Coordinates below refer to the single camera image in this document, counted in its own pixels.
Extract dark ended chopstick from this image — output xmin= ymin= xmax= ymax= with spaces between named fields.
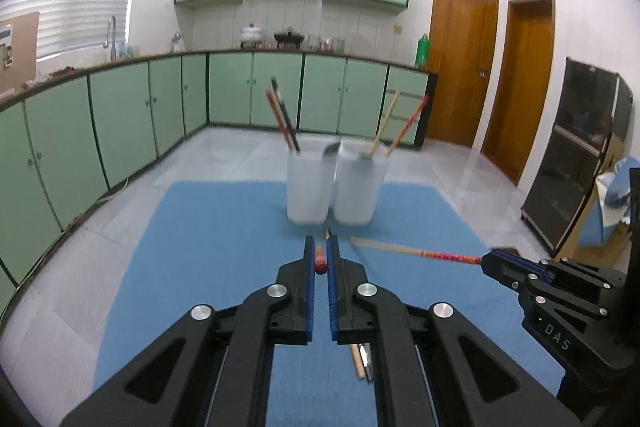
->
xmin=270 ymin=77 xmax=302 ymax=152

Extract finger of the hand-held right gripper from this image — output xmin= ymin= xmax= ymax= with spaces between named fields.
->
xmin=481 ymin=252 xmax=609 ymax=319
xmin=490 ymin=248 xmax=627 ymax=291

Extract white wall device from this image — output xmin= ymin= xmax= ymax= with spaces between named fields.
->
xmin=0 ymin=24 xmax=14 ymax=68

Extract metal kitchen faucet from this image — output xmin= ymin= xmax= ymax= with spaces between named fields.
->
xmin=102 ymin=15 xmax=118 ymax=60

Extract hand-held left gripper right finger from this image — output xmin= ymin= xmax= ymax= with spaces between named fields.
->
xmin=326 ymin=234 xmax=583 ymax=427

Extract blue mat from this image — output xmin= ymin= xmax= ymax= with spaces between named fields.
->
xmin=92 ymin=179 xmax=566 ymax=427

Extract brown cardboard panel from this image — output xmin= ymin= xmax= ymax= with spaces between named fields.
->
xmin=0 ymin=12 xmax=40 ymax=95

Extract green base cabinets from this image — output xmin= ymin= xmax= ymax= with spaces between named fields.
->
xmin=0 ymin=49 xmax=438 ymax=303

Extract white double utensil holder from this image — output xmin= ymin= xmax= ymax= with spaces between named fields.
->
xmin=286 ymin=139 xmax=390 ymax=226

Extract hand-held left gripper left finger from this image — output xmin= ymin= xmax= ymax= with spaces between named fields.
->
xmin=60 ymin=235 xmax=317 ymax=427

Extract black glass cabinet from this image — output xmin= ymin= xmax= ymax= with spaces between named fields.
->
xmin=521 ymin=57 xmax=633 ymax=258

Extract green bottle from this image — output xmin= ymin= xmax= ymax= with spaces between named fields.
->
xmin=415 ymin=33 xmax=431 ymax=68

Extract wooden door in frame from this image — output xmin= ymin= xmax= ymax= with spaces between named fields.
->
xmin=481 ymin=0 xmax=557 ymax=185

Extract black wok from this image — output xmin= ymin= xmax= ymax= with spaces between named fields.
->
xmin=273 ymin=28 xmax=306 ymax=48

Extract blue and white cloth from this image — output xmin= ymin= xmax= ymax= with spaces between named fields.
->
xmin=597 ymin=157 xmax=640 ymax=228

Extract closed wooden door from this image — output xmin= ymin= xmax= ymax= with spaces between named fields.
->
xmin=425 ymin=0 xmax=500 ymax=150

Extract glass jars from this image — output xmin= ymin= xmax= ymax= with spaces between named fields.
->
xmin=307 ymin=35 xmax=346 ymax=52

